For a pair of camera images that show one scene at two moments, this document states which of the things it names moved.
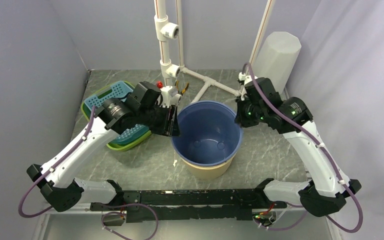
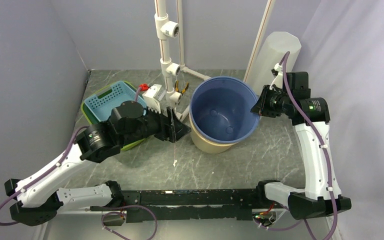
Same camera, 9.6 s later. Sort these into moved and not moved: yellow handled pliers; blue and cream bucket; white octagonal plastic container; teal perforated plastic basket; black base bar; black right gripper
Moved: blue and cream bucket; black right gripper
Not moved: teal perforated plastic basket; black base bar; yellow handled pliers; white octagonal plastic container
